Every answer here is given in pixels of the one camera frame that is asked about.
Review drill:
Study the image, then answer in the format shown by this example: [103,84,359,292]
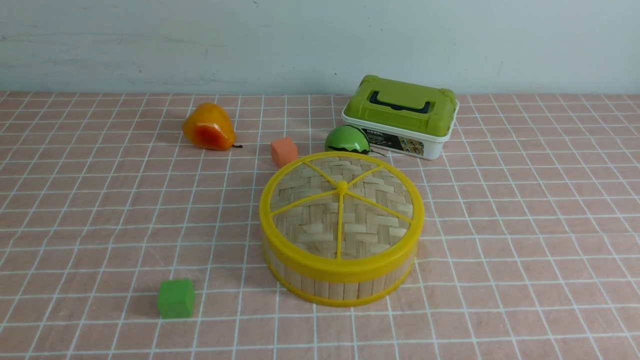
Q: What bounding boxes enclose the yellow woven bamboo steamer lid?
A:
[259,152,425,283]

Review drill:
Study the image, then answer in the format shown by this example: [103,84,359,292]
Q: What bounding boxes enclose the yellow bamboo steamer base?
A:
[262,243,418,308]

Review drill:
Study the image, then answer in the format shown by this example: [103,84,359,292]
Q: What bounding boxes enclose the orange foam cube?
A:
[270,137,298,168]

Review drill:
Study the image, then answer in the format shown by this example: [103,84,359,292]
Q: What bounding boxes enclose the green toy watermelon half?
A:
[324,124,386,157]

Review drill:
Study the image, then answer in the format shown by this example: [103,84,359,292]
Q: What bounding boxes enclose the green and white storage box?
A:
[342,74,460,161]

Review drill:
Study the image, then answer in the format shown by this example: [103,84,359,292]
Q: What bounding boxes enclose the orange toy pear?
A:
[182,102,243,151]

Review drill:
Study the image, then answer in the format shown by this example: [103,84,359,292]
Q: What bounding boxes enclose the green foam cube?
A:
[157,278,195,320]

